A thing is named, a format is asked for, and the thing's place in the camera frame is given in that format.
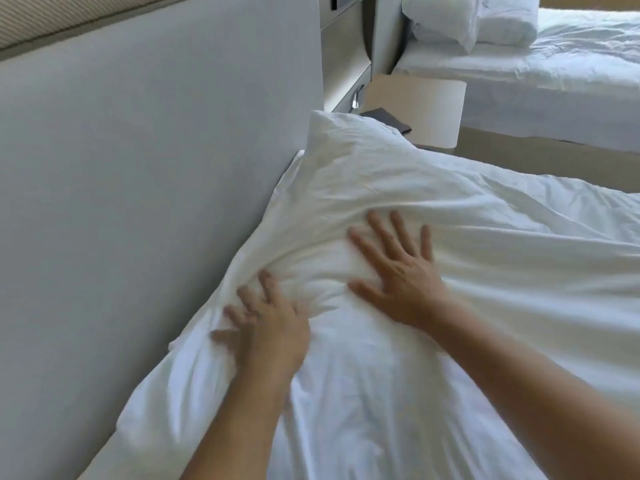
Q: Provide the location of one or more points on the grey padded headboard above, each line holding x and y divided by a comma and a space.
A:
387, 29
150, 219

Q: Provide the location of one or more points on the person's right thumb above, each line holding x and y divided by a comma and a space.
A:
365, 293

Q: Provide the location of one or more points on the beige nightstand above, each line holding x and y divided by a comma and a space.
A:
425, 102

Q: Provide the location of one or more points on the black switch panel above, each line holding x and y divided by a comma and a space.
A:
344, 0

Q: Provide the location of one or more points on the person's left forearm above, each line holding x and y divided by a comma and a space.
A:
240, 429

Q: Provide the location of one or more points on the person's left middle finger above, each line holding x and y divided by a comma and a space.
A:
250, 299

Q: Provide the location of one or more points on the white duvet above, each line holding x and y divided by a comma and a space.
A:
540, 254

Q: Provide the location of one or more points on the person's right forearm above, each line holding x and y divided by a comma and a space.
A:
530, 394

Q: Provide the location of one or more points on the white made bed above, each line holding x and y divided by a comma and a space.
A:
540, 79

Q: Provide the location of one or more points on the silver reading lamp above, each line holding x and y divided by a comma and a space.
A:
356, 97

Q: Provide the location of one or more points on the person's right hand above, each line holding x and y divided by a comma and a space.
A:
405, 287

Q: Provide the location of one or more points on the grey bedside wall panel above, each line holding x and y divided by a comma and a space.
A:
345, 54

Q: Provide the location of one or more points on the person's left little finger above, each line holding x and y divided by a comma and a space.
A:
222, 337

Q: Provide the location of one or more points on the white pillow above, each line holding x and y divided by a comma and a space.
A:
507, 19
340, 194
442, 19

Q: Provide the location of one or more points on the person's left hand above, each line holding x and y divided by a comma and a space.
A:
272, 332

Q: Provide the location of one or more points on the dark grey folder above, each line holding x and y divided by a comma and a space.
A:
387, 120

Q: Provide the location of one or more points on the person's right little finger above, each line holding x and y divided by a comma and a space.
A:
427, 243

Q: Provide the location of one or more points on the person's right middle finger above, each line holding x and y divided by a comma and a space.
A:
384, 234

